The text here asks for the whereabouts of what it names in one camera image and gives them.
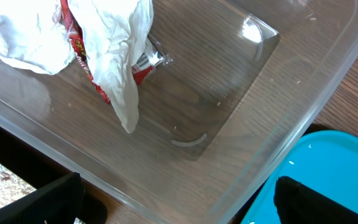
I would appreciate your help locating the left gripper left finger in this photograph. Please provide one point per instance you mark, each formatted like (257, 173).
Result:
(57, 202)

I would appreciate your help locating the clear plastic bin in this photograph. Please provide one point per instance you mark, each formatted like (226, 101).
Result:
(241, 81)

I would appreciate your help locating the red snack wrapper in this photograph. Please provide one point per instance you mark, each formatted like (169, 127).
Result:
(146, 64)

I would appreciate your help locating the white napkin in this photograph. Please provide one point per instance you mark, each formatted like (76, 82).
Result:
(107, 37)

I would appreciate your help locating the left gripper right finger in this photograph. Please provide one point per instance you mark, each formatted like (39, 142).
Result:
(299, 204)

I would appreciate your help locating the teal plastic serving tray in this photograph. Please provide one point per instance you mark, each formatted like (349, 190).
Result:
(325, 161)

